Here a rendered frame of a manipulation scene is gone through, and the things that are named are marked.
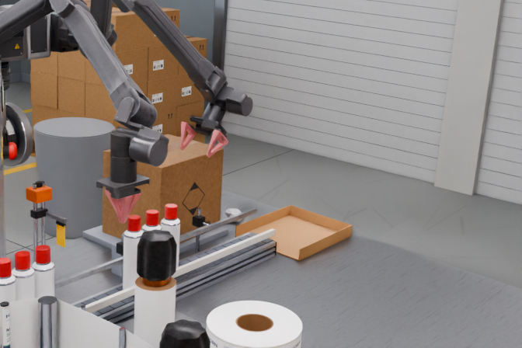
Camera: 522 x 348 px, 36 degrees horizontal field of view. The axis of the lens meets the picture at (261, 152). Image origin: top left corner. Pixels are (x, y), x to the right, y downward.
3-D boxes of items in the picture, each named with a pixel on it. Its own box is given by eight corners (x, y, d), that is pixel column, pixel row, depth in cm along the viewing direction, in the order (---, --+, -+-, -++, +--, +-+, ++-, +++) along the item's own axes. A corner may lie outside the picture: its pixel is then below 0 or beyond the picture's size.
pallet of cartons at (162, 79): (108, 178, 569) (109, 15, 538) (26, 154, 610) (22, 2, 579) (206, 144, 668) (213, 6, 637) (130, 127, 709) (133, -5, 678)
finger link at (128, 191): (140, 224, 175) (142, 183, 173) (116, 232, 170) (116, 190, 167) (120, 215, 179) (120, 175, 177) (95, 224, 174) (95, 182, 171)
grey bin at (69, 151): (72, 248, 448) (72, 142, 431) (18, 227, 472) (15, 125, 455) (129, 226, 485) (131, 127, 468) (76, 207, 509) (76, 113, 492)
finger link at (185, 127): (189, 147, 231) (203, 120, 234) (170, 142, 234) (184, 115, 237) (200, 158, 236) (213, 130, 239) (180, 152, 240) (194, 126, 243)
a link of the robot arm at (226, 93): (213, 67, 235) (198, 88, 231) (245, 73, 229) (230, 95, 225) (226, 94, 244) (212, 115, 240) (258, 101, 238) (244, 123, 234)
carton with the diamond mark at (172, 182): (158, 253, 241) (161, 168, 233) (101, 232, 254) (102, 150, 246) (220, 227, 265) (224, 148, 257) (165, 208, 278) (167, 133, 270)
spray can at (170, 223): (168, 281, 216) (171, 210, 210) (154, 275, 219) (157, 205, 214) (182, 276, 220) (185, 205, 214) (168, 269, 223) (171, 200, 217)
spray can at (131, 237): (131, 296, 206) (133, 222, 201) (118, 290, 209) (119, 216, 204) (146, 290, 210) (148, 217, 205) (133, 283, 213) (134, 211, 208)
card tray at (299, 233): (299, 261, 247) (300, 248, 246) (234, 237, 262) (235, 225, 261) (351, 235, 270) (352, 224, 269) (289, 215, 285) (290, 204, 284)
